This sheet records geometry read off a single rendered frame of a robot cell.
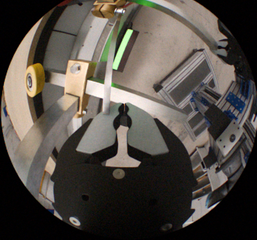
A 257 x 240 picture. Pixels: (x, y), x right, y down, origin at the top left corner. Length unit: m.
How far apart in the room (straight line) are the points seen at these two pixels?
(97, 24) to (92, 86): 0.35
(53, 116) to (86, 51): 0.35
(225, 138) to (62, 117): 0.48
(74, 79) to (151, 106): 0.17
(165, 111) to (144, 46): 0.91
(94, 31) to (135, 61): 0.68
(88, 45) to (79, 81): 0.29
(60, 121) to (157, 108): 0.19
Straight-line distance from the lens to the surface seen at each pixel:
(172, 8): 0.24
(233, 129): 0.44
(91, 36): 0.46
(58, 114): 0.15
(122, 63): 0.32
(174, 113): 0.23
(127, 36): 0.34
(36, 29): 0.30
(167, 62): 1.12
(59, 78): 0.23
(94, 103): 0.39
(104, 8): 0.20
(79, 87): 0.19
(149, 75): 1.06
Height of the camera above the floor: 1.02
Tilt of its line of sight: 59 degrees down
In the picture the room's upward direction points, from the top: 178 degrees clockwise
